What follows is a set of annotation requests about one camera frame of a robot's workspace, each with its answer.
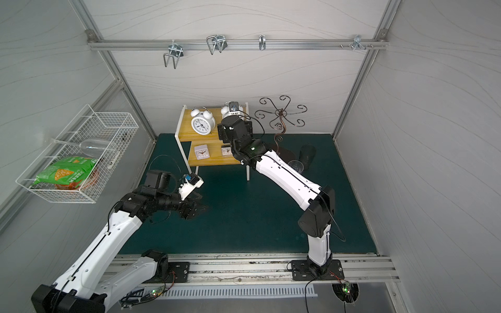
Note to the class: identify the metal hook right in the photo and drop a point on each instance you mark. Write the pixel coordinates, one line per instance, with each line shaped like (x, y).
(356, 45)

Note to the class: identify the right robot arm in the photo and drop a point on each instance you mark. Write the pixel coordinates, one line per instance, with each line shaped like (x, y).
(317, 203)

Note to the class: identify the aluminium top rail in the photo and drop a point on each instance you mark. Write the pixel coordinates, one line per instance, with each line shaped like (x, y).
(233, 45)

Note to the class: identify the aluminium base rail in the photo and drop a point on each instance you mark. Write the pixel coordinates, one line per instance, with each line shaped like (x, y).
(274, 268)

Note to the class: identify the wooden two-tier shelf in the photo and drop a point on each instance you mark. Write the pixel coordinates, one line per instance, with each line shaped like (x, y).
(187, 139)

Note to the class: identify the white square alarm clock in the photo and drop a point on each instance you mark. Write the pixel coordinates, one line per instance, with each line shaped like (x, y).
(201, 152)

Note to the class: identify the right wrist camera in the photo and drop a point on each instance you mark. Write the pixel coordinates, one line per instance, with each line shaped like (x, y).
(233, 106)

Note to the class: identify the green snack bag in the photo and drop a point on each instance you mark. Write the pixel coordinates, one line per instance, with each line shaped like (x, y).
(67, 170)

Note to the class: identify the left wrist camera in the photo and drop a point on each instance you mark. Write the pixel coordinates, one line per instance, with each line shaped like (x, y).
(189, 183)

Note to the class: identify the metal double hook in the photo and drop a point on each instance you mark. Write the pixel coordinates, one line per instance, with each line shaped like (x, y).
(175, 52)
(216, 43)

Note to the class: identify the metal scroll jewelry stand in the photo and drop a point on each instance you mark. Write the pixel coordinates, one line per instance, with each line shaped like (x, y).
(280, 121)

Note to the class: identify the white wire basket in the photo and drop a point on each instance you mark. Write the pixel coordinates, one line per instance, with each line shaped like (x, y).
(117, 127)

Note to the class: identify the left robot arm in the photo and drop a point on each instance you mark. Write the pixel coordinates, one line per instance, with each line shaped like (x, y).
(81, 287)

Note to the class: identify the metal double hook middle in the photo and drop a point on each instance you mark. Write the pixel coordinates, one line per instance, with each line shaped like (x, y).
(216, 43)

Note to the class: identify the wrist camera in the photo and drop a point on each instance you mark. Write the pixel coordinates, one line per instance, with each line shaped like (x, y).
(233, 106)
(189, 183)

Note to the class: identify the red snack package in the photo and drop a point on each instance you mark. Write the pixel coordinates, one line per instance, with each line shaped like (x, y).
(76, 185)

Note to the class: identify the dark tinted glass cup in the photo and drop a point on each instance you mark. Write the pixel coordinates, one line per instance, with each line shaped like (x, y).
(307, 155)

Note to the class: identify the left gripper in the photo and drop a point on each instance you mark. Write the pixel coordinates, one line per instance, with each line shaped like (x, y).
(190, 207)

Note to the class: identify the clear wine glass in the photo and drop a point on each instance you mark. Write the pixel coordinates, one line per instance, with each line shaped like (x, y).
(92, 147)

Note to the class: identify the white twin-bell alarm clock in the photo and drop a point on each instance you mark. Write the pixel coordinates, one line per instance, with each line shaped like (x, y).
(203, 121)
(225, 113)

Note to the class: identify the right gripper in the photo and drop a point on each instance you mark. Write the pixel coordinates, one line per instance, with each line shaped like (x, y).
(226, 128)

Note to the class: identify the clear drinking glass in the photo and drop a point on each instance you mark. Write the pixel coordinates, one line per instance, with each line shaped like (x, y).
(297, 165)

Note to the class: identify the metal single hook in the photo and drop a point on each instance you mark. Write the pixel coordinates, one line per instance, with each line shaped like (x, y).
(262, 42)

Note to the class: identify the metal double hook left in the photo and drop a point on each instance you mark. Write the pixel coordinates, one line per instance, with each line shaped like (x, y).
(175, 52)

